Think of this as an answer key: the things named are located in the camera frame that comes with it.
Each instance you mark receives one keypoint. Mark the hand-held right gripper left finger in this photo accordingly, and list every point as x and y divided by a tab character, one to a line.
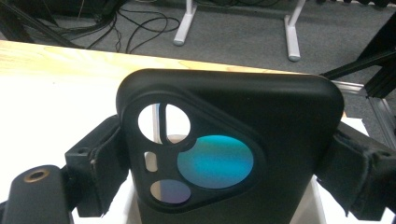
93	168

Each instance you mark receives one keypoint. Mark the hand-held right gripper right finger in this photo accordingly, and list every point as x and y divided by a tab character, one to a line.
361	174

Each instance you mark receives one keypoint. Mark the translucent white plastic container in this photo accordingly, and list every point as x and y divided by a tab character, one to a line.
306	208

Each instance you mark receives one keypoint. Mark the black phone case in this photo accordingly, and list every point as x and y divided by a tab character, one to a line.
280	140

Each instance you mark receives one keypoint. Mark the black metal stand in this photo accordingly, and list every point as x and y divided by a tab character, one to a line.
21	21
383	81

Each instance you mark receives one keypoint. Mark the white metal stand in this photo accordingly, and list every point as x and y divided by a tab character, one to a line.
185	28

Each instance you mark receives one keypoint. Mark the aluminium floor rail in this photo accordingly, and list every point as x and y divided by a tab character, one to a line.
348	87
384	121

